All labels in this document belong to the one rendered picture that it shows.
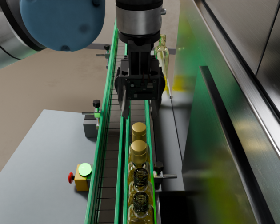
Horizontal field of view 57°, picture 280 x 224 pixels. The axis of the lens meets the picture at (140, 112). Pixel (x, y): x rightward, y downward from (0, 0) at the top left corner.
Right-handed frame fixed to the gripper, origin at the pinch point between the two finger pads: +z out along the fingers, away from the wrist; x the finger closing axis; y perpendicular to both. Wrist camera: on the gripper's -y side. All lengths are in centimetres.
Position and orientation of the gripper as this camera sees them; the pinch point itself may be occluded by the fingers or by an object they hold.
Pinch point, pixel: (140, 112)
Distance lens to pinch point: 58.3
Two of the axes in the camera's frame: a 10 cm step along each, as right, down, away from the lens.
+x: 10.0, -0.1, 0.0
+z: 0.0, 7.7, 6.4
